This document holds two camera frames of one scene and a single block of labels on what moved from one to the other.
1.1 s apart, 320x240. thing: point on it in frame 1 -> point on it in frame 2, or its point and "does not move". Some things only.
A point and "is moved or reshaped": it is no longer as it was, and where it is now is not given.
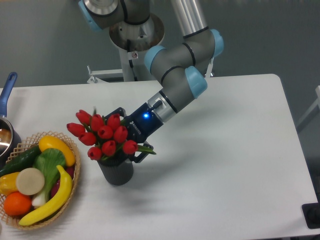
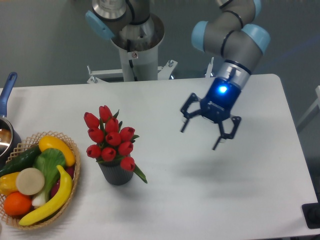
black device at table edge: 311,213 does not move
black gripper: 140,124 -> 215,106
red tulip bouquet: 106,134 is moved or reshaped
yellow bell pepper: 8,183 does not move
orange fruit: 16,204 does not move
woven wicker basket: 21,147 does not move
